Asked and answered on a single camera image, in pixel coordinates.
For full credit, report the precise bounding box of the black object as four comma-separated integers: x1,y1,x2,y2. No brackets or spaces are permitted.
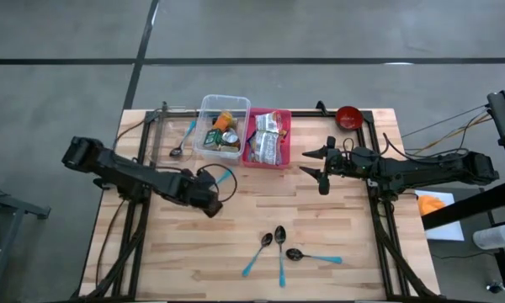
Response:
169,120,198,159

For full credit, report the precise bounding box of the clear plastic tray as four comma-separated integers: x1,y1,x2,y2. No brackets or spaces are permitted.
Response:
151,109,200,166

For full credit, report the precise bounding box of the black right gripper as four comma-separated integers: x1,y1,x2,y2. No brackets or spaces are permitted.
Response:
299,135,369,195

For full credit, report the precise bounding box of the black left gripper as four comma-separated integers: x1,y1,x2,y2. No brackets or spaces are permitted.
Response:
173,168,225,219

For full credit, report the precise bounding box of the thin cable bundle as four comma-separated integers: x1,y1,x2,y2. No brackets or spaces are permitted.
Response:
401,103,496,157

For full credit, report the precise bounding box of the small metal can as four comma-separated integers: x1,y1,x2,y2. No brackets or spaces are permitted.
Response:
221,129,241,146

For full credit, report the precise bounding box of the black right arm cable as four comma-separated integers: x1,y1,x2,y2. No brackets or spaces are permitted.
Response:
340,132,472,163

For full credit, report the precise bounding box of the red bowl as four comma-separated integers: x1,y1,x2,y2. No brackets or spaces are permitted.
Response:
334,104,365,131

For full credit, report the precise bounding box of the orange bottle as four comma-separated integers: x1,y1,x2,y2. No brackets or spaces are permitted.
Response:
212,109,238,132

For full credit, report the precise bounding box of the clear plastic bin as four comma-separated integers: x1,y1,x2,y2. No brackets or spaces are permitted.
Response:
192,93,253,162

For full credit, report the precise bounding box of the white paper sheet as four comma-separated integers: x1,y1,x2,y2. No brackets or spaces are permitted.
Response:
414,189,466,242

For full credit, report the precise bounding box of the orange object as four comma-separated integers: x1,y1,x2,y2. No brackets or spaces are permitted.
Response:
417,194,447,217

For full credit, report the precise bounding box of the white cylinder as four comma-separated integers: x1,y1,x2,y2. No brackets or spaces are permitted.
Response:
472,224,505,251

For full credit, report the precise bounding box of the black metal table frame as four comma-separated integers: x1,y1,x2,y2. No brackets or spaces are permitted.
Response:
69,99,447,303

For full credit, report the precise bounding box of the blue ramen noodle packet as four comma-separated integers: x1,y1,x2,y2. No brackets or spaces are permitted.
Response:
247,129,284,167

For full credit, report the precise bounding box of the pink plastic bin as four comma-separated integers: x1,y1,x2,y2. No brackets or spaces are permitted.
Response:
240,107,293,171

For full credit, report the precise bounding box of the orange ramen noodle packet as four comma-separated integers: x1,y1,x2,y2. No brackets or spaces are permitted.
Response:
254,110,284,135

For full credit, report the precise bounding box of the grey metal stand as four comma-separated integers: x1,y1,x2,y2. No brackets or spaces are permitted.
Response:
0,179,52,303

